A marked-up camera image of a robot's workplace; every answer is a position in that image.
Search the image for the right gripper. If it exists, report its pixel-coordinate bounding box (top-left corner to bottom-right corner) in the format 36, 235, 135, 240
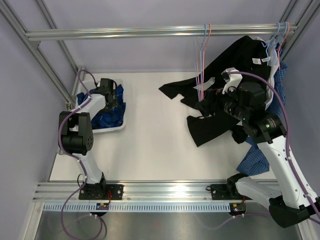
195, 82, 250, 123

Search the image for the blue plaid shirt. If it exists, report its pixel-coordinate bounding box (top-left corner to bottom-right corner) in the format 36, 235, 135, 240
89, 84, 126, 132

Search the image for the pink wire hanger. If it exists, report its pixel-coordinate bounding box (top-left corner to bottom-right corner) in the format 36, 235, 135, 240
202, 23, 212, 98

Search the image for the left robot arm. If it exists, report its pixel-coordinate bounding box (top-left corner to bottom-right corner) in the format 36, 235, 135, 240
58, 78, 124, 201

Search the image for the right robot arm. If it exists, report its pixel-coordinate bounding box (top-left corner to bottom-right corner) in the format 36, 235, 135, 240
197, 82, 320, 228

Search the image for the light blue checked shirt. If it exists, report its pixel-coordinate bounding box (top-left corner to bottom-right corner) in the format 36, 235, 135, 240
236, 60, 288, 176

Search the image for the pink hanger at right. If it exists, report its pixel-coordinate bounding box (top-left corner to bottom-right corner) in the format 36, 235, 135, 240
277, 21, 290, 56

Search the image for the white plastic basket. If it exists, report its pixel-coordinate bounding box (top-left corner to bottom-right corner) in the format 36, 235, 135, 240
73, 78, 126, 134

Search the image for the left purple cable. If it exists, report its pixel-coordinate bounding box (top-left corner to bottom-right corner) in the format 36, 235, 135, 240
57, 69, 108, 240

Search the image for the aluminium hanging rail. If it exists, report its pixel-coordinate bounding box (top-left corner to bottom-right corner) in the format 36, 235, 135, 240
25, 23, 298, 42

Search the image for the aluminium front rail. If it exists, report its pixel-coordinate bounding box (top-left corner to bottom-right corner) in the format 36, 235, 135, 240
32, 181, 286, 203

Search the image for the grey slotted cable duct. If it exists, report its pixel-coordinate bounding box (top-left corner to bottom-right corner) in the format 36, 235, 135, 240
43, 202, 231, 213

